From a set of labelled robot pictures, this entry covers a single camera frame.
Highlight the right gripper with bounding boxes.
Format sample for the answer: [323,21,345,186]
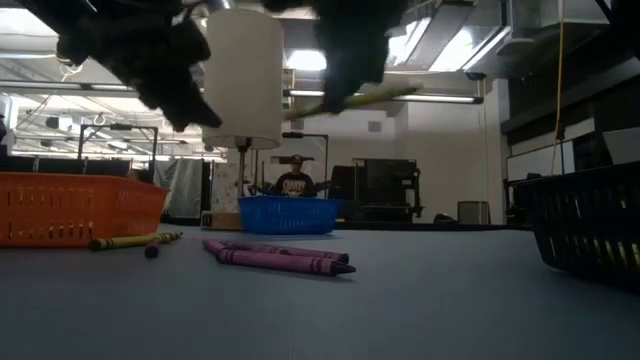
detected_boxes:
[314,19,391,114]

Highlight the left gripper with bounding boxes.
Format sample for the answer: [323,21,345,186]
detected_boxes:
[57,14,224,134]

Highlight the grey cloth cover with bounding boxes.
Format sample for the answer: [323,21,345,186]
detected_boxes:
[153,158,204,220]

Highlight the fluorescent light fixture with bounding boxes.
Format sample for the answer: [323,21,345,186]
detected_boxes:
[282,88,485,105]
[0,81,141,97]

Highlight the black cabinet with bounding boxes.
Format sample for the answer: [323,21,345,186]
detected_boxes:
[328,158,425,224]

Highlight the person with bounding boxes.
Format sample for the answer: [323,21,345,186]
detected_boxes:
[272,153,321,198]

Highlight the blue plastic basket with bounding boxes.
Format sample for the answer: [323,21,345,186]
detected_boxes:
[238,195,344,236]

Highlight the orange plastic basket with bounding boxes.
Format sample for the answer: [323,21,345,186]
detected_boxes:
[0,171,170,249]

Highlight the grey trash bin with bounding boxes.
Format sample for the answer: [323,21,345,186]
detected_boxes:
[457,200,490,225]

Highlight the black plastic basket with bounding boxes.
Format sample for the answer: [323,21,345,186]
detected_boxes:
[514,162,640,289]

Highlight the black metal frame stand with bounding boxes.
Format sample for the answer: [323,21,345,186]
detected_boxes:
[77,124,159,185]

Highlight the metal ventilation duct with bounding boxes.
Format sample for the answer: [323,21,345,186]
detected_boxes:
[389,0,514,76]

